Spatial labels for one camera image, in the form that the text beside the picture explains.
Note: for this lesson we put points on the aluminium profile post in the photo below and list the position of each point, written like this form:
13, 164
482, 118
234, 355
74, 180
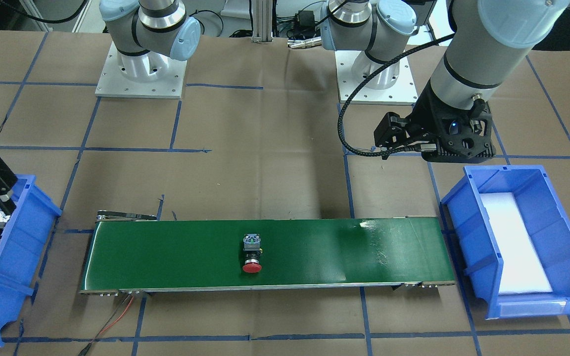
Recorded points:
262, 16

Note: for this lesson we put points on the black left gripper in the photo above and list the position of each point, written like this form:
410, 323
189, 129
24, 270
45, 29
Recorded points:
426, 111

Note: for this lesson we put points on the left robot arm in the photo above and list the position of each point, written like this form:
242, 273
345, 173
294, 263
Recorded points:
489, 39

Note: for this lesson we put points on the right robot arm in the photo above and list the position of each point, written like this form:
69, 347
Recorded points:
151, 42

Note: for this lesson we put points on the green conveyor belt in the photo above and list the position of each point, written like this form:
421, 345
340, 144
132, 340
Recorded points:
182, 256

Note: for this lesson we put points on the blue bin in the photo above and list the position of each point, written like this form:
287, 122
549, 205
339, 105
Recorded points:
21, 245
547, 224

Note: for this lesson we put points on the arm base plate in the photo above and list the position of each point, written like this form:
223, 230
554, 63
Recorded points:
150, 75
395, 85

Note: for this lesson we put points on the white foam pad bin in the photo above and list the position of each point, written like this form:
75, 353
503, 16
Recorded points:
522, 272

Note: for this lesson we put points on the red push button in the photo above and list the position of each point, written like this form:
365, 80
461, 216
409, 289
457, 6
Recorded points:
252, 251

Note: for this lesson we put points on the black power adapter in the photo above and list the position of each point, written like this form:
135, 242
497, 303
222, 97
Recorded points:
303, 20

